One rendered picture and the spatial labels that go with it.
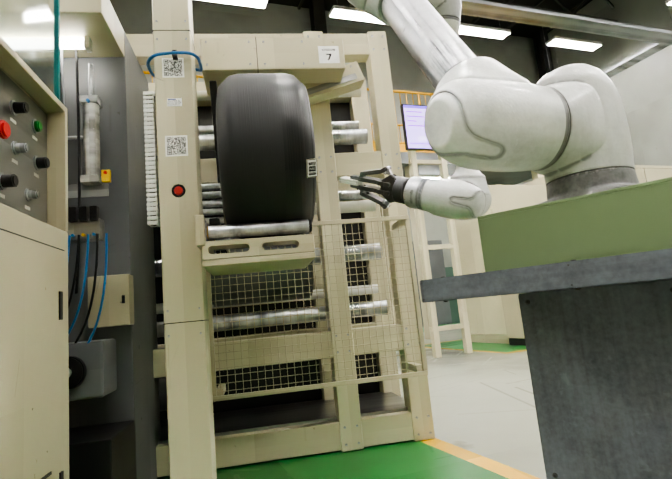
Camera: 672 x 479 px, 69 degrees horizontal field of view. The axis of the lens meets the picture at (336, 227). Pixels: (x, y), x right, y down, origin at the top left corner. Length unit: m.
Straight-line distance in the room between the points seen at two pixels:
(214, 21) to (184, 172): 11.17
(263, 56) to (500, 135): 1.52
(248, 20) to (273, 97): 11.44
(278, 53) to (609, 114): 1.52
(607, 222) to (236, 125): 1.10
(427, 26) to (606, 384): 0.76
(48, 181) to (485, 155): 1.20
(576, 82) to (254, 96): 0.99
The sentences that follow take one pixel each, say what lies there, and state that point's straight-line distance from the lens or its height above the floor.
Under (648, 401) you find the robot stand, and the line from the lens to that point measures 0.93.
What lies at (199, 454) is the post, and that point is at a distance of 1.75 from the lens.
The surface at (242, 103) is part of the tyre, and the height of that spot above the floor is 1.28.
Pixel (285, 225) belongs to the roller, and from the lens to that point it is 1.64.
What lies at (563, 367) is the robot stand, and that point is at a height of 0.48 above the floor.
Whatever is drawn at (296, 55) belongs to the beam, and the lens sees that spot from 2.24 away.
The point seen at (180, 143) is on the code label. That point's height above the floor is 1.23.
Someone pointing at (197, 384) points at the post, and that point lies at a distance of 1.71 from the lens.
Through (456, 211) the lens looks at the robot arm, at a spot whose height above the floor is 0.83.
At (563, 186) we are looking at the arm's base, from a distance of 0.99.
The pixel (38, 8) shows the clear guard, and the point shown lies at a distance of 1.69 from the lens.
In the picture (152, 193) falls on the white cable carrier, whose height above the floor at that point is 1.06.
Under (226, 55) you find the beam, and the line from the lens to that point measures 2.23.
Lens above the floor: 0.61
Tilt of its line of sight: 9 degrees up
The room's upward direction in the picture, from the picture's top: 6 degrees counter-clockwise
